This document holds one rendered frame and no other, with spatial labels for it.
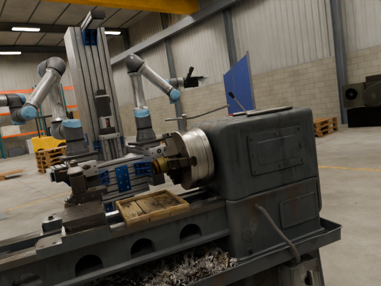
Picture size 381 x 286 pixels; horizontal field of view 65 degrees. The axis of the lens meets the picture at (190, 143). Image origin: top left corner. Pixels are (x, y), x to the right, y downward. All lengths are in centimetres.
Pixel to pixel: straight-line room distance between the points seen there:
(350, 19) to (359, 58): 135
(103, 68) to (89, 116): 37
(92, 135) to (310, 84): 1086
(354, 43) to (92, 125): 1051
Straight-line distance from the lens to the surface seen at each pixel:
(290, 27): 1307
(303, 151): 172
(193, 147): 144
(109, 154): 222
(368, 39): 1173
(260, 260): 157
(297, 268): 179
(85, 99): 227
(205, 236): 154
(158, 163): 151
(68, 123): 205
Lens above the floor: 134
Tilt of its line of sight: 6 degrees down
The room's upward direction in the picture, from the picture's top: 9 degrees counter-clockwise
